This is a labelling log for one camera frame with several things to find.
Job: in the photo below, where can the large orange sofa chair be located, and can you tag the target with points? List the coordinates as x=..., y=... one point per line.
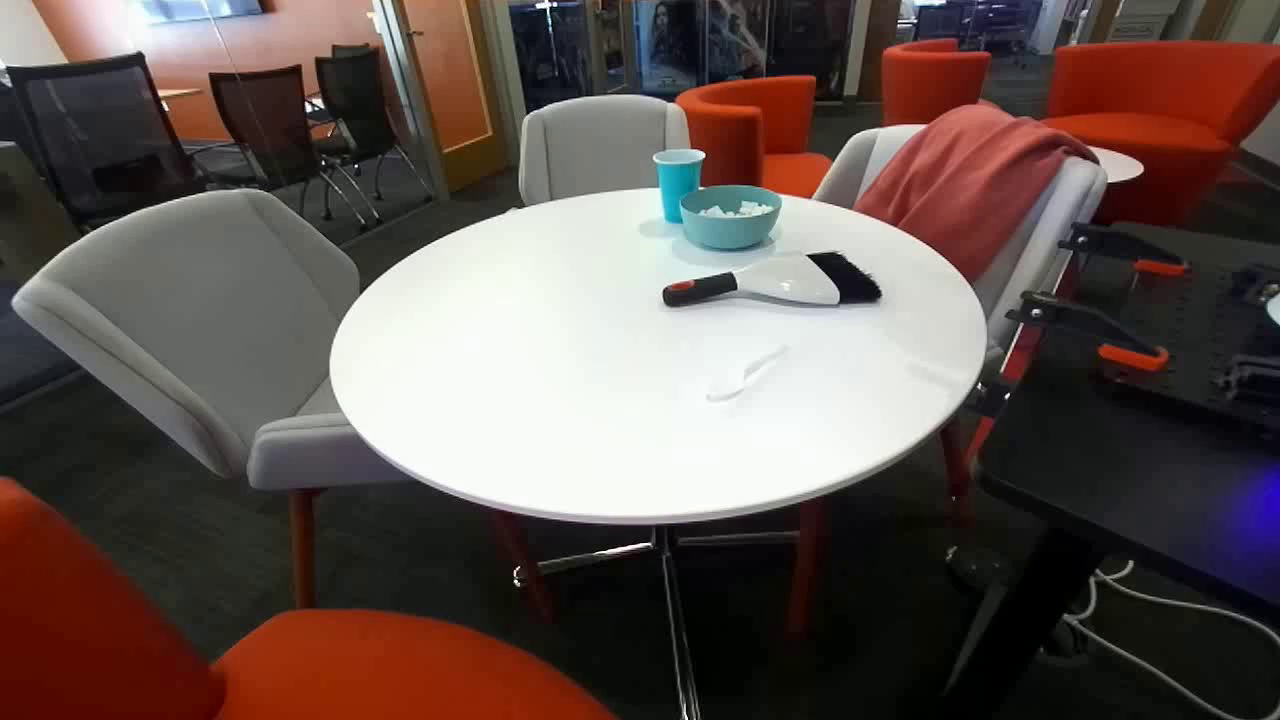
x=1161, y=115

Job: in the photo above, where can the small white side table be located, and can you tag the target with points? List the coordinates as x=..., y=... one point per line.
x=1122, y=165

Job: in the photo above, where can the grey chair with blanket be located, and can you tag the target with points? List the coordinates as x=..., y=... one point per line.
x=1054, y=220

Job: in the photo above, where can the blue plastic cup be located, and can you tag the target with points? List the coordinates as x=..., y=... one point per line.
x=675, y=180

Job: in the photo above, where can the orange tub armchair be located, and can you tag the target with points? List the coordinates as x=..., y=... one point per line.
x=763, y=127

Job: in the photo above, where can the grey chair with wooden legs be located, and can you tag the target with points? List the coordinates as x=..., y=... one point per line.
x=184, y=323

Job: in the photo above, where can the small orange armchair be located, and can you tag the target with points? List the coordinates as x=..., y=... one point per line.
x=932, y=80

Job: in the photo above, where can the salmon pink blanket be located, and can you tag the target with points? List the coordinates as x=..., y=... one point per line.
x=964, y=180

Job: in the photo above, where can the black orange bar clamp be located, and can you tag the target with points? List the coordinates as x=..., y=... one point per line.
x=1112, y=351
x=1135, y=264

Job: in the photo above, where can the teal bowl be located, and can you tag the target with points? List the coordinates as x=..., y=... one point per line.
x=730, y=231

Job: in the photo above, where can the orange chair with wooden legs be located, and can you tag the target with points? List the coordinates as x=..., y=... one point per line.
x=82, y=624

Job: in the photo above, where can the black mesh office chair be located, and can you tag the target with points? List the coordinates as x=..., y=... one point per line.
x=100, y=143
x=352, y=101
x=265, y=127

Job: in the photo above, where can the white pieces in bowl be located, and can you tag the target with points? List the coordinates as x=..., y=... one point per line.
x=735, y=210

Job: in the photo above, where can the black robot cart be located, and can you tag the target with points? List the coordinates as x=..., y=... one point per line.
x=1135, y=465

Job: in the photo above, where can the chrome table base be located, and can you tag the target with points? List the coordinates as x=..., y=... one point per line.
x=678, y=600

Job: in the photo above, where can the grey upholstered chair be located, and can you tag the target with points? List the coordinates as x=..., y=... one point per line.
x=593, y=147

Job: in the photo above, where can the wooden framed door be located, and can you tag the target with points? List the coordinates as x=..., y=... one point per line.
x=444, y=72

